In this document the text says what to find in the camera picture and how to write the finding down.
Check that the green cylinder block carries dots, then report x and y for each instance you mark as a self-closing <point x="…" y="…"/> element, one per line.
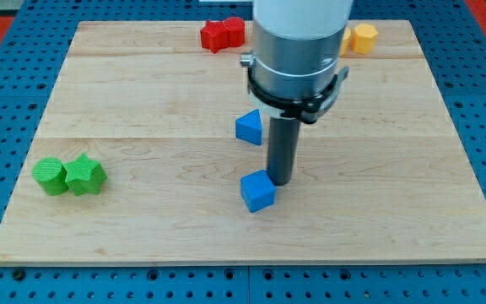
<point x="50" y="174"/>

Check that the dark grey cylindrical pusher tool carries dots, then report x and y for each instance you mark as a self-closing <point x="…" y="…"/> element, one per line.
<point x="283" y="136"/>

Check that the blue triangle block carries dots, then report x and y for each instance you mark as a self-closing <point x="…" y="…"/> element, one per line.
<point x="249" y="127"/>

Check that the yellow block behind arm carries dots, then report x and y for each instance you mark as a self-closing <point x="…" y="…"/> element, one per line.
<point x="347" y="34"/>

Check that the green star block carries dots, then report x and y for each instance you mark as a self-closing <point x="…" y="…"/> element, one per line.
<point x="84" y="175"/>

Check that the light wooden board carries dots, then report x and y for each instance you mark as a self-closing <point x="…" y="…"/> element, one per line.
<point x="381" y="179"/>

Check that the red star block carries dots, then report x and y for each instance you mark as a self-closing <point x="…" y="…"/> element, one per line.
<point x="214" y="36"/>

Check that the blue cube block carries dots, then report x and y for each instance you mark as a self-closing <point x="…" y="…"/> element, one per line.
<point x="257" y="191"/>

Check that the yellow hexagon block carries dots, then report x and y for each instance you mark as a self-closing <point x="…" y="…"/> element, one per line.
<point x="365" y="37"/>

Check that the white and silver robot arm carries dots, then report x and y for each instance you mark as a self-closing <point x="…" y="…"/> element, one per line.
<point x="291" y="68"/>

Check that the red cylinder block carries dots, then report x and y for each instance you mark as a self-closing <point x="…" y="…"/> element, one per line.
<point x="236" y="31"/>

